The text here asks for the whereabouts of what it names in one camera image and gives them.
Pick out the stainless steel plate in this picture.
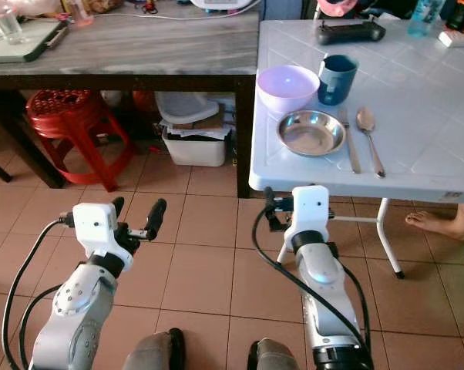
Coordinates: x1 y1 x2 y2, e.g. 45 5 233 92
277 109 347 157

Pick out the white storage box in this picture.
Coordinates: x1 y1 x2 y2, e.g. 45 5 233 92
161 127 229 167

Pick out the red plastic stool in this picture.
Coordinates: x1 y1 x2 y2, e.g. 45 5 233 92
25 89 136 192

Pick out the pale grey plastic basin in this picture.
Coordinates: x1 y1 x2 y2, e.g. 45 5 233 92
155 92 221 126

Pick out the opaque purple plastic bowl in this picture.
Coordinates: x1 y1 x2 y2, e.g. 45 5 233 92
257 65 321 115

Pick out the steel spoon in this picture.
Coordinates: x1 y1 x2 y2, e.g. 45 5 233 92
355 106 387 179

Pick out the dark blue cup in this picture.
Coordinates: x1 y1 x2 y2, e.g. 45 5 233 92
318 54 359 106

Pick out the grey robot right leg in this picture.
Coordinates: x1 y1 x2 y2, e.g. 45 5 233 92
247 339 298 370

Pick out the grey wood-top table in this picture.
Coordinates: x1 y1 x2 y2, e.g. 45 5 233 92
0 15 262 197

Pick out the person bare foot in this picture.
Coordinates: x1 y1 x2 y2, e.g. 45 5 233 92
405 204 464 241

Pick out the white plastic table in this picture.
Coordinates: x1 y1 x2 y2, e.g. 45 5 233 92
247 19 464 280

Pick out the white tray dark rim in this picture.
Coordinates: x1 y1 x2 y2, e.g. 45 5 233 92
0 19 69 64

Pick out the black remote controller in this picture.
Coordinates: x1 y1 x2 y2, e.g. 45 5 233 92
315 19 387 45

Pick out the pink drinking glass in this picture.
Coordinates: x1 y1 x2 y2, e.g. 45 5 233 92
66 0 94 28

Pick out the white kitchen appliance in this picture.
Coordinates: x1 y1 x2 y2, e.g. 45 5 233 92
190 0 260 12

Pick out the pink round container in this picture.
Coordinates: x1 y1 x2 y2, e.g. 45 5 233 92
315 0 360 18

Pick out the clear drinking glass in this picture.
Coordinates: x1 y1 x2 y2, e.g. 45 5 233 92
0 6 26 45

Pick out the blue plastic bottle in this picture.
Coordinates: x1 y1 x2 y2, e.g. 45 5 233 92
408 0 445 38

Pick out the small white box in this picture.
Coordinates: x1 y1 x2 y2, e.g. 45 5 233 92
439 29 464 49

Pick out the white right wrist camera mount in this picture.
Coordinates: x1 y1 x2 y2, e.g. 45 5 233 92
284 185 331 246

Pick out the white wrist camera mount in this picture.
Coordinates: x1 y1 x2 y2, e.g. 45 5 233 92
284 185 331 246
72 203 119 267

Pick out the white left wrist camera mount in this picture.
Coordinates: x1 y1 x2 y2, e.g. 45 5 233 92
72 203 119 267

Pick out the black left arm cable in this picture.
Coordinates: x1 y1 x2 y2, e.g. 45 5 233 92
2 218 75 370
20 284 63 370

